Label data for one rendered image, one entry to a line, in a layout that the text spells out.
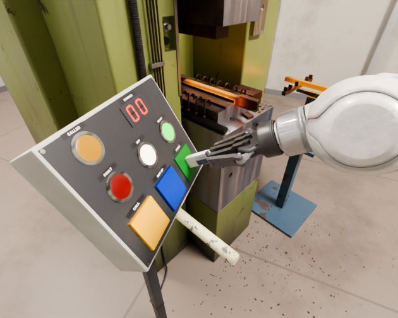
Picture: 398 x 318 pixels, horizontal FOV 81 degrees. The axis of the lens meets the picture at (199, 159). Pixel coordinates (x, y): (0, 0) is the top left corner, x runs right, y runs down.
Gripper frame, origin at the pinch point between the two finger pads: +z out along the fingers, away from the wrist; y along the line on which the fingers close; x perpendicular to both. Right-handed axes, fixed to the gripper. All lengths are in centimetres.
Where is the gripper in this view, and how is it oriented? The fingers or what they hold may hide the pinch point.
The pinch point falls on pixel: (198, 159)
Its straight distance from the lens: 58.1
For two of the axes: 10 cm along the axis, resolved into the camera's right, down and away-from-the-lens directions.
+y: 3.2, -5.8, 7.5
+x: -4.7, -7.8, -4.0
